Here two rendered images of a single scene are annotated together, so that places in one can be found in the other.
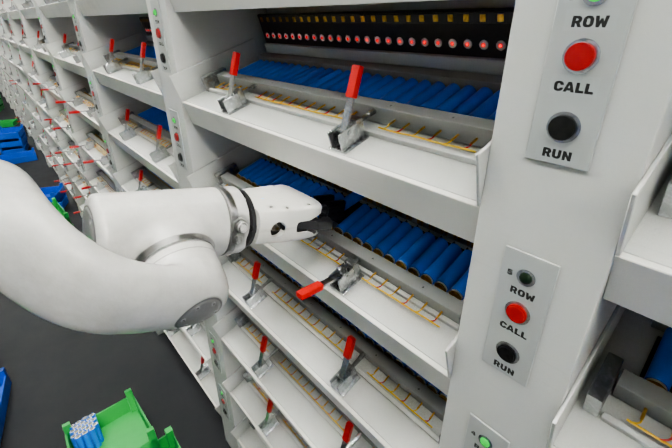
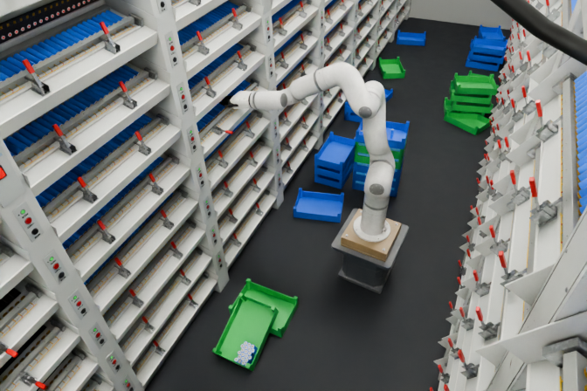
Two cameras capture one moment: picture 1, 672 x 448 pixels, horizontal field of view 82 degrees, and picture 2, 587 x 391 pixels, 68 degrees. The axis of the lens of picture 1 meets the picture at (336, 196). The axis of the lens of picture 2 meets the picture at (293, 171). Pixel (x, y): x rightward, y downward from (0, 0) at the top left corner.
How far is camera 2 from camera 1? 221 cm
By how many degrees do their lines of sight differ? 89
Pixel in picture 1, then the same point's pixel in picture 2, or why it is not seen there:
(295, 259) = (239, 115)
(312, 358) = (245, 144)
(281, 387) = (235, 186)
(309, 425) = (246, 174)
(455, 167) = (253, 55)
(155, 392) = (203, 353)
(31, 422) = not seen: outside the picture
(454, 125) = (245, 51)
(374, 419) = (258, 129)
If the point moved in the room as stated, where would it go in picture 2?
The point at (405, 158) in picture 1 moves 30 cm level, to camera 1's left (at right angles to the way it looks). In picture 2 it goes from (250, 60) to (272, 88)
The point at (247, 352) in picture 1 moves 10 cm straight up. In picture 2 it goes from (222, 202) to (219, 188)
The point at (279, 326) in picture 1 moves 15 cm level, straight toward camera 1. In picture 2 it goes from (234, 154) to (260, 144)
